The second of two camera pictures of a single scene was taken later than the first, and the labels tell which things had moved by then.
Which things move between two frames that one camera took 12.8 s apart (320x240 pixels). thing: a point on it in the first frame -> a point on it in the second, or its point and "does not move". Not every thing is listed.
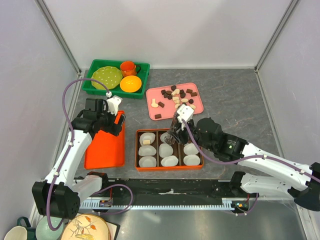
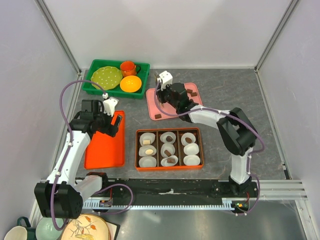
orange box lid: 106,150 does not move
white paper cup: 147,136 does not move
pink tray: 163,102 does not move
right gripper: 179,132 -> 160,93
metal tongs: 169,138 -> 157,75
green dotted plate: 111,76 does not move
